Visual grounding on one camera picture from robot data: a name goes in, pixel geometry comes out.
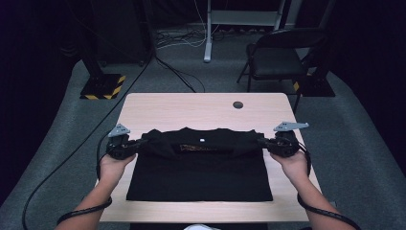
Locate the person's left hand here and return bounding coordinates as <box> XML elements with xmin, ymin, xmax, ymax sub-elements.
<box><xmin>99</xmin><ymin>153</ymin><xmax>137</xmax><ymax>183</ymax></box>

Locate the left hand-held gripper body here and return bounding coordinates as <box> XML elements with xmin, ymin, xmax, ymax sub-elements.
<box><xmin>105</xmin><ymin>123</ymin><xmax>138</xmax><ymax>160</ymax></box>

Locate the black printed T-shirt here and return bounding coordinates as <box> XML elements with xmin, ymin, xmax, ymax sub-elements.
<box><xmin>125</xmin><ymin>126</ymin><xmax>274</xmax><ymax>202</ymax></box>

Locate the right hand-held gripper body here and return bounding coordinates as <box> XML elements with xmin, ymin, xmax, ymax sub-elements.
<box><xmin>269</xmin><ymin>121</ymin><xmax>310</xmax><ymax>158</ymax></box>

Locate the black equipment cabinet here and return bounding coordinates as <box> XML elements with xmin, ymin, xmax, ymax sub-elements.
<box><xmin>92</xmin><ymin>0</ymin><xmax>155</xmax><ymax>65</ymax></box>

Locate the white metal desk frame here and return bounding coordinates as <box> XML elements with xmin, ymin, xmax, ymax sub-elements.
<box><xmin>203</xmin><ymin>0</ymin><xmax>305</xmax><ymax>63</ymax></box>

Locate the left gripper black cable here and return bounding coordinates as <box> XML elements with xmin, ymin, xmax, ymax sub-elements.
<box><xmin>56</xmin><ymin>132</ymin><xmax>114</xmax><ymax>226</ymax></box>

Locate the long black floor cable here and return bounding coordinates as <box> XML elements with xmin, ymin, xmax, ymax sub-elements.
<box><xmin>21</xmin><ymin>47</ymin><xmax>157</xmax><ymax>230</ymax></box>

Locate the black stand with striped base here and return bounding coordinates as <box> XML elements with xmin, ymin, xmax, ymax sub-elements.
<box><xmin>79</xmin><ymin>47</ymin><xmax>127</xmax><ymax>101</ymax></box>
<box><xmin>292</xmin><ymin>57</ymin><xmax>336</xmax><ymax>98</ymax></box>

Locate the thin black floor cable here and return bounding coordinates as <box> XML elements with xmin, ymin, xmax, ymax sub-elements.
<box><xmin>155</xmin><ymin>57</ymin><xmax>206</xmax><ymax>94</ymax></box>

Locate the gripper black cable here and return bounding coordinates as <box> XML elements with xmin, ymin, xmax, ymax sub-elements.
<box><xmin>56</xmin><ymin>132</ymin><xmax>114</xmax><ymax>226</ymax></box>
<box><xmin>296</xmin><ymin>143</ymin><xmax>362</xmax><ymax>230</ymax></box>

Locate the black folding chair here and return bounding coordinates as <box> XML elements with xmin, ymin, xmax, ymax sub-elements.
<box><xmin>237</xmin><ymin>28</ymin><xmax>329</xmax><ymax>113</ymax></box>

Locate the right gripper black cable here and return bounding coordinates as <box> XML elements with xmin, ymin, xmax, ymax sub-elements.
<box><xmin>296</xmin><ymin>143</ymin><xmax>362</xmax><ymax>230</ymax></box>

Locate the person's right hand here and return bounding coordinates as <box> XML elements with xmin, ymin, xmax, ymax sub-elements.
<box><xmin>271</xmin><ymin>150</ymin><xmax>309</xmax><ymax>186</ymax></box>

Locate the tangle of floor cables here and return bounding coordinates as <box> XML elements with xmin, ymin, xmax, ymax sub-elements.
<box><xmin>154</xmin><ymin>28</ymin><xmax>224</xmax><ymax>51</ymax></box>

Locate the person's white clothing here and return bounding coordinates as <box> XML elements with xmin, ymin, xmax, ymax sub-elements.
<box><xmin>183</xmin><ymin>224</ymin><xmax>221</xmax><ymax>230</ymax></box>

